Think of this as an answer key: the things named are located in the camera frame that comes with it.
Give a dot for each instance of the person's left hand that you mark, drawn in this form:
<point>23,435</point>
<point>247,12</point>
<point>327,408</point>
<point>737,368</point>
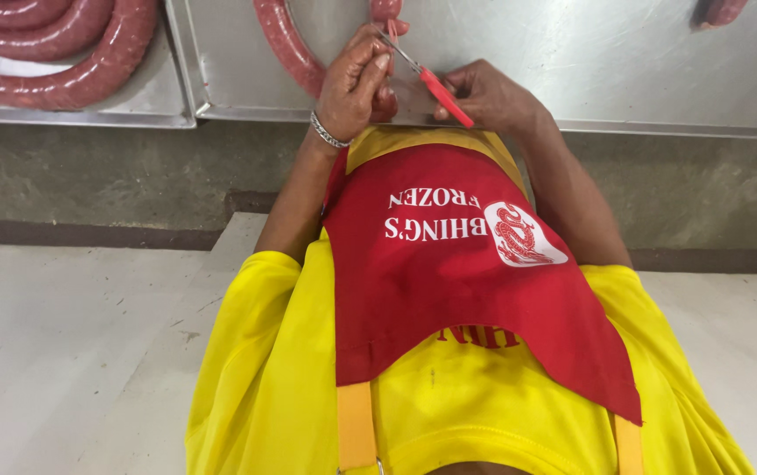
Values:
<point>345,99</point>

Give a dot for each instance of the person's right hand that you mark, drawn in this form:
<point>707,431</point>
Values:
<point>497,99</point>

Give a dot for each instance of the person's right fingers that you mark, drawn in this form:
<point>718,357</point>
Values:
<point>456,86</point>

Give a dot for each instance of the raw red sausage link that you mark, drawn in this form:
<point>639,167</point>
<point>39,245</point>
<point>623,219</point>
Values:
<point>385,8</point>

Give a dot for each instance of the large steel tray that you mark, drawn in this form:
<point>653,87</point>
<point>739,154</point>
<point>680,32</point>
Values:
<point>616,66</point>

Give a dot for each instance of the curved raw red sausage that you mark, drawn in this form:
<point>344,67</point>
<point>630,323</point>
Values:
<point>289,46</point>

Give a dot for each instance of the red printed apron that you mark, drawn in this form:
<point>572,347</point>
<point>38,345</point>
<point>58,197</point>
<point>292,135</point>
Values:
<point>438,297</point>

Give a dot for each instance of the raw red sausage end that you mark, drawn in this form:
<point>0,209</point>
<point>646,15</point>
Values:
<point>721,10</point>

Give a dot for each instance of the small steel tray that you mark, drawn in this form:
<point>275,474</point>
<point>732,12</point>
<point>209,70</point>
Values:
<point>148,99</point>

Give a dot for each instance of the yellow shirt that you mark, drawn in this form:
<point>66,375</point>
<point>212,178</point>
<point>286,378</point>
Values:
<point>273,369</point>

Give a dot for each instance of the coiled raw red sausage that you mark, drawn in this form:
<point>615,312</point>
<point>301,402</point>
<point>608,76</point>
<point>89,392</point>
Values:
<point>88,72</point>

